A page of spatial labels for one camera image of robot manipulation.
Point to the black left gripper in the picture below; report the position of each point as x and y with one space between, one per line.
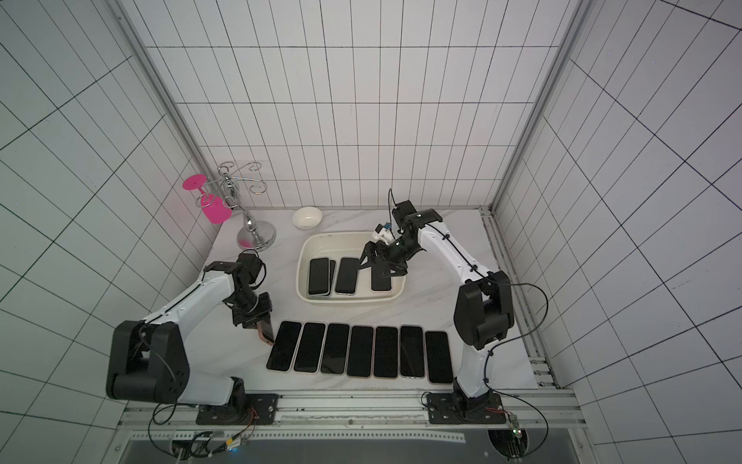
263 313

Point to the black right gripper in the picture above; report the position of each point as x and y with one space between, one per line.
380 255

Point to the black phone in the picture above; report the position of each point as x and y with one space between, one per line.
335 349
386 352
283 351
412 353
439 364
310 348

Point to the phone with pink case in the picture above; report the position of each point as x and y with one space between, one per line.
360 352

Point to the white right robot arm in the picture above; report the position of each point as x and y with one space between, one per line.
483 314

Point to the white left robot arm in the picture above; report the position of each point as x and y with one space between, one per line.
148 358

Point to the phone in clear case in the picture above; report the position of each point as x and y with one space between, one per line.
347 273

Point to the white plastic storage box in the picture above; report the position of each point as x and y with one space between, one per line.
334 246

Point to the left stack top phone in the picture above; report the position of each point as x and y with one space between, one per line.
320 277

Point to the chrome wine glass rack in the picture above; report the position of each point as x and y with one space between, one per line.
254 235

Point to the white ceramic bowl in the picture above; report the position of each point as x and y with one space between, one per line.
307 218

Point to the pink plastic wine glass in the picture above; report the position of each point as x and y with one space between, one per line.
212 206

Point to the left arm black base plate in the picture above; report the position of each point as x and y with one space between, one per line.
244 410

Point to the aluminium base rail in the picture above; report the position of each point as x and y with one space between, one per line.
353 415

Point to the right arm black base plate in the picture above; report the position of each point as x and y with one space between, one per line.
453 408

